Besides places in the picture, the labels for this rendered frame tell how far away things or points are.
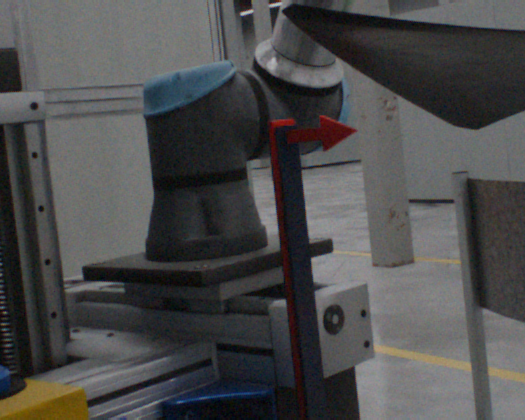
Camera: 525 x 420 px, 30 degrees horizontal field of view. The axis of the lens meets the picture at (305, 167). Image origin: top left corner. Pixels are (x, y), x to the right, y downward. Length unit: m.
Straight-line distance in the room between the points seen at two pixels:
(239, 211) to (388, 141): 6.20
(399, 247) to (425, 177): 4.37
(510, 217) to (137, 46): 1.13
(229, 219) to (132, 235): 1.33
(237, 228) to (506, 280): 1.82
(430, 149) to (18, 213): 10.59
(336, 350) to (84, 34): 1.47
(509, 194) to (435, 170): 8.79
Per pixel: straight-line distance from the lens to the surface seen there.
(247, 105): 1.21
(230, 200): 1.19
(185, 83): 1.18
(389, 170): 7.36
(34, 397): 0.51
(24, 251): 1.15
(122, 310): 1.29
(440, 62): 0.56
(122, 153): 2.48
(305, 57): 1.22
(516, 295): 2.89
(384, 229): 7.39
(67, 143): 2.38
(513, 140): 10.73
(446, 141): 11.43
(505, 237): 2.89
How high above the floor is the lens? 1.19
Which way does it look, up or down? 3 degrees down
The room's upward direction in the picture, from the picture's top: 6 degrees counter-clockwise
